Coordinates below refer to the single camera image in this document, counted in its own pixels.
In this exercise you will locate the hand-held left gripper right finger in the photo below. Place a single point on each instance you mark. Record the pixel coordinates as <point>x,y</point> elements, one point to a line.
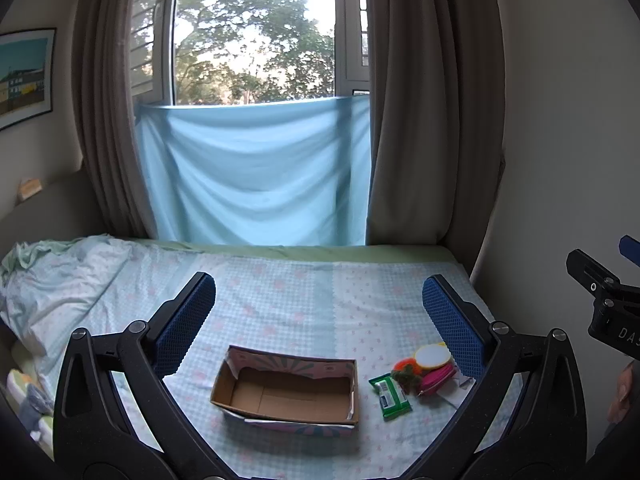
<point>452,325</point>

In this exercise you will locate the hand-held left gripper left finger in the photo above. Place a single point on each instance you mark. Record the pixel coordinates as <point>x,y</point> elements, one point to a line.
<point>185,330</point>

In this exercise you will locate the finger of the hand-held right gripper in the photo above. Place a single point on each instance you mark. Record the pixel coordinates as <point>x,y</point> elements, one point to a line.
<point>630,247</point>
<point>587,272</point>

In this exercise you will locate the white embossed paper towel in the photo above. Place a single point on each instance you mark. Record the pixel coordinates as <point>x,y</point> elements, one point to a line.
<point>457,395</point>

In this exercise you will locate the person's right hand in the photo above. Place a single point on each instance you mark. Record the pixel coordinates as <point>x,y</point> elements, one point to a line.
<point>624,390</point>

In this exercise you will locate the round white yellow-rimmed pad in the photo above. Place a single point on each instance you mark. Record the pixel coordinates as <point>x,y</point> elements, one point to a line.
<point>432,358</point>

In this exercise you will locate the pink coin purse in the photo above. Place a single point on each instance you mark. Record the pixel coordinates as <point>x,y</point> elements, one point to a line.
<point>436,382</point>

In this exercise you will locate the orange green knitted toy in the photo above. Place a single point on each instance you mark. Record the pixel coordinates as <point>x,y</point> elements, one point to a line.
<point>407,377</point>

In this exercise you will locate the green wipes packet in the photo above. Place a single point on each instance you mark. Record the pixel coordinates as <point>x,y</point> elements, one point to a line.
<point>392,397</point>

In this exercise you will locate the open cardboard box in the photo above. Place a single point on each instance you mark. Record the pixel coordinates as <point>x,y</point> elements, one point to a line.
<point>280,395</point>

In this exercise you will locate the checked floral bed sheet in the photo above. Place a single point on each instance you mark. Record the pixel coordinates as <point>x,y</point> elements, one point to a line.
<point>300,300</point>

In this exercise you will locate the crumpled checked quilt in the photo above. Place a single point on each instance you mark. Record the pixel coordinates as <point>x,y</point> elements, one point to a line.
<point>50,300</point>

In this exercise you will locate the grey cloth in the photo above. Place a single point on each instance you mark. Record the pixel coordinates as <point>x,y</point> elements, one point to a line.
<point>36,402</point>

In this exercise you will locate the light blue cloth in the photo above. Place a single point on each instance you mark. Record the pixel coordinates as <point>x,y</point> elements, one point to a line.
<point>250,175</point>

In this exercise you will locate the green white pillow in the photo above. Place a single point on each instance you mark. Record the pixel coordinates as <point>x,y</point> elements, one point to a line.
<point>20,379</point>

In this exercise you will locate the pale green crumpled cloth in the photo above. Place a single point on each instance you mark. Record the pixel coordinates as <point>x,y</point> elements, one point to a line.
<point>30,255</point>

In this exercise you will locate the beige headboard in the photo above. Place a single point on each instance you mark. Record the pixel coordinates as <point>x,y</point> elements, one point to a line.
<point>50,210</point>

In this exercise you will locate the small yellow pack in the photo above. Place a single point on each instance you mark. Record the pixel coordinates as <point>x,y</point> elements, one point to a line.
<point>29,187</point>

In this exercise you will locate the beige curtain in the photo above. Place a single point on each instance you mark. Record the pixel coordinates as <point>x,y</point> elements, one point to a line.
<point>425,110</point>
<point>105,110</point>

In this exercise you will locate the trees outside window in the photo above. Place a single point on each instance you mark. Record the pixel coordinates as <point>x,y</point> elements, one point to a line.
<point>250,35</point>

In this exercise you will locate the white window frame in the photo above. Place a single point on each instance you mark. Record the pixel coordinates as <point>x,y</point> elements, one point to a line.
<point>167,35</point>

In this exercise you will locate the wall poster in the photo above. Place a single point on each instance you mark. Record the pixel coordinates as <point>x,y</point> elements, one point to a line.
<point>25,80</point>

